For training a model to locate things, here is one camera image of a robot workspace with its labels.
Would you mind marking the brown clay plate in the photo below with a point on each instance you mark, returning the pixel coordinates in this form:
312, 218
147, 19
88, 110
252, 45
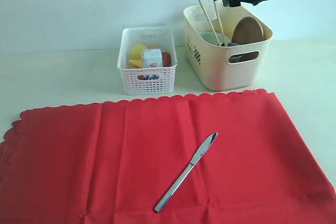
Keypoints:
248, 31

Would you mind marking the wooden chopstick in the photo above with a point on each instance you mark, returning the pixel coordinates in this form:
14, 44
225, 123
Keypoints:
220, 24
210, 23

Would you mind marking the pale green ceramic bowl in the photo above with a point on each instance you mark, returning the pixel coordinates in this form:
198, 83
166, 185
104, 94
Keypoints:
210, 38

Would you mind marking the stainless steel cup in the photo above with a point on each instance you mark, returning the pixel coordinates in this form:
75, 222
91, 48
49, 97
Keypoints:
229, 55

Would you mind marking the red sausage piece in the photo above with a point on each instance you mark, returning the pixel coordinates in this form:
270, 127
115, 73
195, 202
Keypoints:
166, 58

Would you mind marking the brown egg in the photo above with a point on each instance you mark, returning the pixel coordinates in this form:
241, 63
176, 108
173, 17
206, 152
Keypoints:
154, 46

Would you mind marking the blue white milk carton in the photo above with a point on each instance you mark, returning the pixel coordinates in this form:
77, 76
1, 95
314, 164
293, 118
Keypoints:
152, 58

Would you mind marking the yellow lemon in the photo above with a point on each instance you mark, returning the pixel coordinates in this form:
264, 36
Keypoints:
137, 50

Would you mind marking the yellow cheese wedge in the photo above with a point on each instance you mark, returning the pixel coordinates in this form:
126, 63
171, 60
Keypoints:
135, 63

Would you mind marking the steel table knife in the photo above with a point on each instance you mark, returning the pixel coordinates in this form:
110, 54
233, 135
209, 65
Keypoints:
202, 149

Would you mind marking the red scalloped cloth mat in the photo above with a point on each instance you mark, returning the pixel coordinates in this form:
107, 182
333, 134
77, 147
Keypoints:
112, 162

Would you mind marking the cream plastic bin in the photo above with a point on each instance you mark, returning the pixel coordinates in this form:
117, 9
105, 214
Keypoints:
205, 58

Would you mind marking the white perforated plastic basket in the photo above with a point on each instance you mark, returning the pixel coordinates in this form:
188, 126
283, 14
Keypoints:
147, 80

